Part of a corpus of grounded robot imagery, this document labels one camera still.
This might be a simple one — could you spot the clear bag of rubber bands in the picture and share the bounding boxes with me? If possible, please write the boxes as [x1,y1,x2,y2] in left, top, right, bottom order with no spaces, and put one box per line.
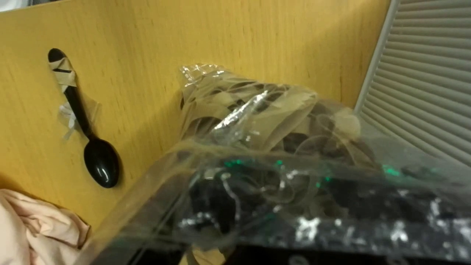
[77,64,471,265]

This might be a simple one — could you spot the white plastic storage box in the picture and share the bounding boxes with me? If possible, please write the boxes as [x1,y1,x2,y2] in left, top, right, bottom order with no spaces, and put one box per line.
[355,0,471,166]

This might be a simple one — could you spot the black plastic spoon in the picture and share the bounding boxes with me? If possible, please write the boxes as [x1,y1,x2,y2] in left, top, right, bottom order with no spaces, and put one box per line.
[47,46,121,188]

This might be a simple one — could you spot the peach cloth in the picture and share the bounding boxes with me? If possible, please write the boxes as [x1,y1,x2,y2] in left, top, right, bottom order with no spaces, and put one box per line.
[0,188,90,265]

